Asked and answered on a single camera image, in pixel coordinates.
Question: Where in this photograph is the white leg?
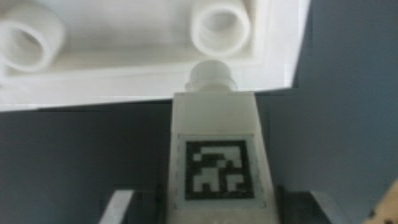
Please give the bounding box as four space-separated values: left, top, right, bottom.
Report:
165 60 280 224

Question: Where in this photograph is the white square table top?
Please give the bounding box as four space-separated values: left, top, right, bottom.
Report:
0 0 311 113

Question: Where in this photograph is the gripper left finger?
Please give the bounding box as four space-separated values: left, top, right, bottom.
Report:
101 190 135 224

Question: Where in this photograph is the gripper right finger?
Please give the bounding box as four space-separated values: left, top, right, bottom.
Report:
311 191 350 224

